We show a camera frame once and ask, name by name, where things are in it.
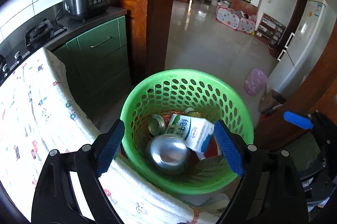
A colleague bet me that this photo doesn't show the green perforated plastic basket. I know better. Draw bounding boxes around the green perforated plastic basket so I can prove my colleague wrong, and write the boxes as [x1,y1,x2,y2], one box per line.
[120,69,254,195]

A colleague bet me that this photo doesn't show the white milk carton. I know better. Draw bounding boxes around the white milk carton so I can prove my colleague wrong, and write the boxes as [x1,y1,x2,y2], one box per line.
[165,113,215,153]

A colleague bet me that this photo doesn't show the green kitchen cabinet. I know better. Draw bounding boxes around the green kitchen cabinet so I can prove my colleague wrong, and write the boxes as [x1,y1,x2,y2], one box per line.
[52,16,131,119]

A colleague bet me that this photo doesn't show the clear glass jar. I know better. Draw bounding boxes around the clear glass jar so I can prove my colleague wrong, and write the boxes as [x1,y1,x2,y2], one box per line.
[147,114,166,136]

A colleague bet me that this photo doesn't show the red cola can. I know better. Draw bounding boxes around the red cola can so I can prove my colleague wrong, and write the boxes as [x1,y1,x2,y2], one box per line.
[147,134,190,175]

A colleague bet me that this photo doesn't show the cardboard box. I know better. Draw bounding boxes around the cardboard box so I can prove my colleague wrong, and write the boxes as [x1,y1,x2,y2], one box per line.
[258,90,286,114]

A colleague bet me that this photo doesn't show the white refrigerator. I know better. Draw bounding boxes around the white refrigerator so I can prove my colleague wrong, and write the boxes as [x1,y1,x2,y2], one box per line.
[266,0,336,100]

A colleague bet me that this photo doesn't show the black gas stove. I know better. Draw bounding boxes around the black gas stove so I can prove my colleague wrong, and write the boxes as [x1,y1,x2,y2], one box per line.
[0,19,68,83]

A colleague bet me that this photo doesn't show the patterned white tablecloth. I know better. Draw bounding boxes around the patterned white tablecloth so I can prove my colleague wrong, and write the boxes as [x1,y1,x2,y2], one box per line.
[1,49,217,223]

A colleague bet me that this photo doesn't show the polka dot play tent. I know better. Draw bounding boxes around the polka dot play tent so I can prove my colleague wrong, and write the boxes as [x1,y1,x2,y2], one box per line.
[216,4,257,35]

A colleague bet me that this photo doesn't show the low shoe shelf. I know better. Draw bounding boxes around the low shoe shelf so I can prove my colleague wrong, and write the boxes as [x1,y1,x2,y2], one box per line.
[255,13,286,45]

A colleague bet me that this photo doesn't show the pink plastic bag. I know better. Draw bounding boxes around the pink plastic bag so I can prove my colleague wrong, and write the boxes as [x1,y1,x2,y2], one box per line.
[244,69,267,96]

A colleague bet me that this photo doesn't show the brown wooden door frame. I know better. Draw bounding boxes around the brown wooden door frame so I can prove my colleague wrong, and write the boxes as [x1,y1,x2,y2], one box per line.
[90,0,182,77]

